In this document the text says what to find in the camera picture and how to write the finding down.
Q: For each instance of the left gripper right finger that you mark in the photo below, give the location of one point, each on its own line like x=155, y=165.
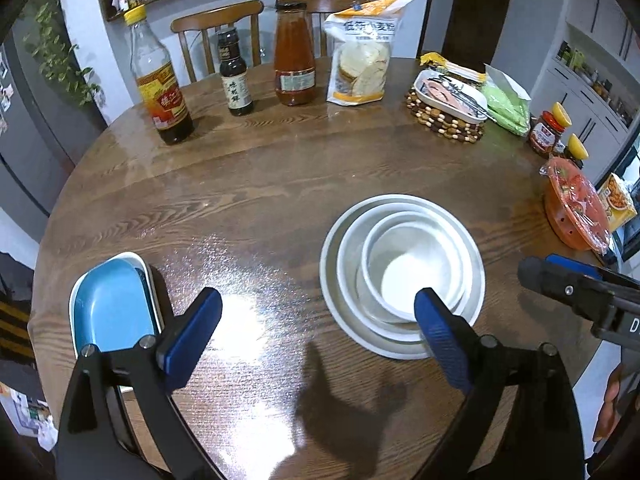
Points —
x=451, y=340

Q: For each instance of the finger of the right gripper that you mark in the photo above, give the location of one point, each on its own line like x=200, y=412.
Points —
x=574, y=266
x=577, y=291

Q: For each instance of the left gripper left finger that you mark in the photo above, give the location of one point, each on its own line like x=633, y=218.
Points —
x=184, y=340

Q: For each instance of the blue white patterned square plate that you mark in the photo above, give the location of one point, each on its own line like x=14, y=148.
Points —
x=120, y=304

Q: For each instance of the medium white bowl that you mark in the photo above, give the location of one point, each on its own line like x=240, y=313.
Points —
x=407, y=251

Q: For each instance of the large white bowl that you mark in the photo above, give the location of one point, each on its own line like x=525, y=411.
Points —
x=351, y=283

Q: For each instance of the white round plate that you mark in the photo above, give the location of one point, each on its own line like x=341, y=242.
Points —
x=337, y=304

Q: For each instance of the small white bowl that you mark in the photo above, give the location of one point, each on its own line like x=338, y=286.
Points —
x=403, y=278

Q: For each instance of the white kitchen cabinet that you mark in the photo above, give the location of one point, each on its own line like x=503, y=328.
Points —
x=592, y=69

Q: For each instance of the operator hand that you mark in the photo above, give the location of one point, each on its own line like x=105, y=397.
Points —
x=608, y=417

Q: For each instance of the yellow snack box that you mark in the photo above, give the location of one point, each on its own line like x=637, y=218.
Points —
x=617, y=202

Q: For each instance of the yellow cap dark bottle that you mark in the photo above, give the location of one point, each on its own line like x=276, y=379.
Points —
x=575, y=151

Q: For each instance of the red chili sauce jar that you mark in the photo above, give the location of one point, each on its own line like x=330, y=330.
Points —
x=545, y=133

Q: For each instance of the green plastic bag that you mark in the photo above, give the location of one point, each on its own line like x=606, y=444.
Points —
x=507, y=101

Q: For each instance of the beaded wooden trivet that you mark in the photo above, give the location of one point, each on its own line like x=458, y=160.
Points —
x=442, y=124

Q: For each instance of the white tray with utensils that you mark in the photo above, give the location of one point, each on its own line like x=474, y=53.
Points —
x=451, y=96

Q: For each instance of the yellow packet behind tray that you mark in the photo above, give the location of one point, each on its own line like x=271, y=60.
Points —
x=437, y=60

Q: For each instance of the grey refrigerator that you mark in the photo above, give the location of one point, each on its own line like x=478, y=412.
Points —
x=44, y=134

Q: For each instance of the small dark soy sauce bottle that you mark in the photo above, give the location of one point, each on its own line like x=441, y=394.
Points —
x=233, y=71

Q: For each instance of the large vinegar bottle yellow cap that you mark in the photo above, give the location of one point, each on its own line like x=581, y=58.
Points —
x=156, y=80

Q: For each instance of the red sauce glass bottle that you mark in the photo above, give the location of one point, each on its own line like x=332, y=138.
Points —
x=293, y=62

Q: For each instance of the flour bag white orange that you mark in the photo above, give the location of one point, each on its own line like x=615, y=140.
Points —
x=363, y=37

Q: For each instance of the green hanging plant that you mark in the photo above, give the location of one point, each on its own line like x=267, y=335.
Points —
x=46, y=41

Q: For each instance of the wooden chair right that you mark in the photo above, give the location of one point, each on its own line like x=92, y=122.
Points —
x=317, y=11

